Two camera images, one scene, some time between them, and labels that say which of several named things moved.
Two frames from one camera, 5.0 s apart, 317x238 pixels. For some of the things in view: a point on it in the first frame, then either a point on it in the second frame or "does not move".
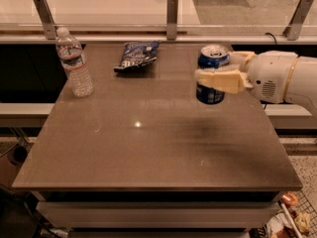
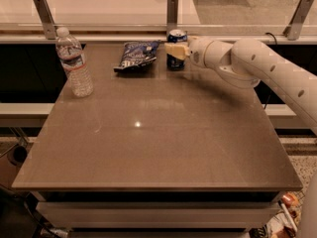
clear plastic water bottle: (70, 53) does not move
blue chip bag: (138, 54) does not move
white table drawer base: (157, 214) does not move
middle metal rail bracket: (171, 18) does not move
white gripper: (268, 74) → (197, 52)
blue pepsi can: (211, 56) → (174, 62)
